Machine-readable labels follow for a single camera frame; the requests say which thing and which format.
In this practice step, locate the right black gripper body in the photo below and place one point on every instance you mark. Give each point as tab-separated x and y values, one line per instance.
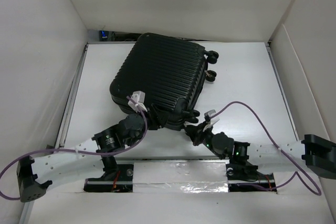
202	137

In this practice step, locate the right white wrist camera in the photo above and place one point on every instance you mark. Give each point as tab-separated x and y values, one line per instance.
210	119

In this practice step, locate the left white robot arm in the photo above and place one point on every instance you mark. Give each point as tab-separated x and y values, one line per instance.
37	175

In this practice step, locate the dark equipment behind table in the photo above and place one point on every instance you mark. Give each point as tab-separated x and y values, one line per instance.
107	36

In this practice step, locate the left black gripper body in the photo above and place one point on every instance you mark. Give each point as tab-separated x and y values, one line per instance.
154	123

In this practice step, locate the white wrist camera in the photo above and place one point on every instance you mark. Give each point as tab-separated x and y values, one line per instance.
210	119
136	101

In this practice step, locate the aluminium rail with mounts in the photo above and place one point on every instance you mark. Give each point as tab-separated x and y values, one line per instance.
168	176

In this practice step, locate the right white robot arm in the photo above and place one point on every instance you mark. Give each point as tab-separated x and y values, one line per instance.
313	153

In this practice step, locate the black hard-shell suitcase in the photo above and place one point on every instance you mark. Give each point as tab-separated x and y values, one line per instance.
171	72

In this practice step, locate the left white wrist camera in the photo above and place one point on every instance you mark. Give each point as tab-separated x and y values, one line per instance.
136	101

